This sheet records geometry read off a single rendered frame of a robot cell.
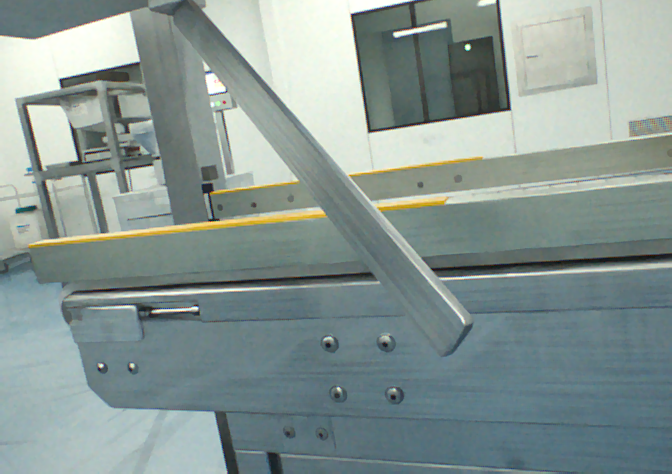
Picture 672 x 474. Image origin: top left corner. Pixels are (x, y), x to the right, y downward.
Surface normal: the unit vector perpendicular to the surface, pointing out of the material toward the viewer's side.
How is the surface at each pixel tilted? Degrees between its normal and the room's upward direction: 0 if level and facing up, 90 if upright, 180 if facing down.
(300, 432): 90
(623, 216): 90
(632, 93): 90
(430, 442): 90
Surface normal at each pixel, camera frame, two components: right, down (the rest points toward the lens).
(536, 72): -0.20, 0.19
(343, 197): -0.80, 0.17
